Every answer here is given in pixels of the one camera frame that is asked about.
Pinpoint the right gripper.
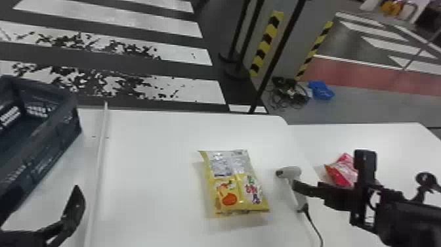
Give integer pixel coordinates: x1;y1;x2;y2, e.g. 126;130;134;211
291;179;384;222

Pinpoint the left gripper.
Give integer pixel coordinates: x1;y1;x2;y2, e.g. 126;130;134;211
0;185;87;247

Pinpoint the hand scanner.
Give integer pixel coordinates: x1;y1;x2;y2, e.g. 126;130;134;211
275;166;310;213

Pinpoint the red snack packet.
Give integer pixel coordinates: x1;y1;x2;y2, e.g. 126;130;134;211
324;152;359;189

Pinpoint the dark blue crate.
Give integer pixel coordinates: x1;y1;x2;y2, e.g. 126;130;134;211
0;74;83;226

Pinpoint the yellow snack packet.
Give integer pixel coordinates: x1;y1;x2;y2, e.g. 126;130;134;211
198;148;270;217

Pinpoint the blue bag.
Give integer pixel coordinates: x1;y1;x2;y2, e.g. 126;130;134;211
307;79;336;101

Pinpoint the black scanner cable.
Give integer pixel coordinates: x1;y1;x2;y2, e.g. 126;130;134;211
302;206;325;247

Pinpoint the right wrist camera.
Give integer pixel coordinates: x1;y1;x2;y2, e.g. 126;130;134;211
350;148;379;227

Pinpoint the black cables bundle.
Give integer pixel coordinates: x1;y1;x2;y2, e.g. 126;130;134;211
266;76;312;110

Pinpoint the yellow black striped post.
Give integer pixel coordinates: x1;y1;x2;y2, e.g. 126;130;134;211
249;10;285;78
295;20;335;81

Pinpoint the black post on round foot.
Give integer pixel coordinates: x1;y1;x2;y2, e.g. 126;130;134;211
219;0;267;82

